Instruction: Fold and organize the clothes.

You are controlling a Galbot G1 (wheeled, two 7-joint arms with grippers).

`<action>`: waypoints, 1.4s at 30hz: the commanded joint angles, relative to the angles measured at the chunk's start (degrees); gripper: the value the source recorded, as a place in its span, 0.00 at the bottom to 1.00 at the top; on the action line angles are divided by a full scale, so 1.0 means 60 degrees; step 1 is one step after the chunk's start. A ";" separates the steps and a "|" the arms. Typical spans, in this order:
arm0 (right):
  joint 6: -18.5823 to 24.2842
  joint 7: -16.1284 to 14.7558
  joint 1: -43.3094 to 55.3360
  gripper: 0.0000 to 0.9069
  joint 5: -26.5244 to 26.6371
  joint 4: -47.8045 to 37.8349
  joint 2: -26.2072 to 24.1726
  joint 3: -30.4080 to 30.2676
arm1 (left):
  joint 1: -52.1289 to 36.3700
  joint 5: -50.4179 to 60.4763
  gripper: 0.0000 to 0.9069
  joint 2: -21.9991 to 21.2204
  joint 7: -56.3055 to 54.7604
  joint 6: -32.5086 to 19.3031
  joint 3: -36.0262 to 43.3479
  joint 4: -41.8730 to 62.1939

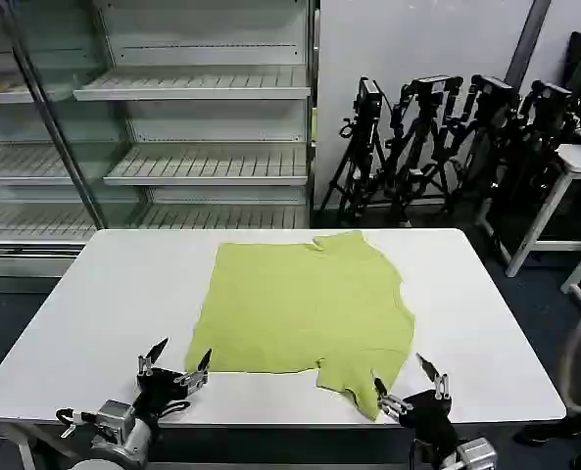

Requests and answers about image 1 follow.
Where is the white metal display shelf unit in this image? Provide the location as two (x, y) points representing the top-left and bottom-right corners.
(0, 0), (321, 293)

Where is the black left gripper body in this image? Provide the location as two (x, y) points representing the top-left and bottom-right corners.
(133, 366), (194, 418)

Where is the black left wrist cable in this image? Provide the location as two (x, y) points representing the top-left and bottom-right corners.
(55, 406), (98, 428)

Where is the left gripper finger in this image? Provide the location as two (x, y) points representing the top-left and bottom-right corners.
(137, 336), (170, 377)
(172, 348), (214, 394)

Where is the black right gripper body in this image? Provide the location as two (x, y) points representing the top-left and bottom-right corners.
(397, 391), (460, 454)

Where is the glass panel with metal frame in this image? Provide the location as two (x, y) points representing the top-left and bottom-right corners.
(3, 0), (149, 231)

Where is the white side table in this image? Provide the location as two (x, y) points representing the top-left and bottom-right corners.
(505, 143), (581, 310)

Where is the yellow-green shirt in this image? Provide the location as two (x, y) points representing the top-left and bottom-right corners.
(184, 230), (417, 422)

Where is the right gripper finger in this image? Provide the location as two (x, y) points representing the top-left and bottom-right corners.
(415, 352), (453, 399)
(373, 377), (410, 418)

